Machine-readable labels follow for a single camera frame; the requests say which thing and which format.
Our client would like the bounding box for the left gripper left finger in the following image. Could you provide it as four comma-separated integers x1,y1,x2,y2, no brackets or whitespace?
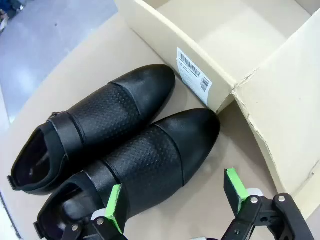
59,183,130,240

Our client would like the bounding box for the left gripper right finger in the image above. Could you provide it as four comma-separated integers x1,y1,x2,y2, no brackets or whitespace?
223,168,315,240

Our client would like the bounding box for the black leather buckle shoe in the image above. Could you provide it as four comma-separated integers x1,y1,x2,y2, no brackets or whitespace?
33,107,221,240
6,63,177,196

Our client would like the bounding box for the beige cardboard shoe box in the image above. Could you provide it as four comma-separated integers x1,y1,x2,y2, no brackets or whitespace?
113,0,317,114

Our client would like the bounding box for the white barcode label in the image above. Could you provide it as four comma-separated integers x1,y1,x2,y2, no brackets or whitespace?
176,46,213,105

